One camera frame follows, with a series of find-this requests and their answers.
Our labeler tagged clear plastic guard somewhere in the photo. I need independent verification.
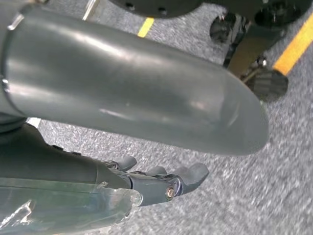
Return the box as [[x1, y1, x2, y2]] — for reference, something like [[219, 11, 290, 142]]
[[0, 177, 143, 235]]

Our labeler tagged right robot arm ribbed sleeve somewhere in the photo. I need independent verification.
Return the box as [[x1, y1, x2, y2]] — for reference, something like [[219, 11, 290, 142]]
[[0, 112, 27, 134]]

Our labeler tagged black robot foot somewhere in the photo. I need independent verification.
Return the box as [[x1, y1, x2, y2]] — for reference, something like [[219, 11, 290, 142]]
[[107, 0, 313, 103]]

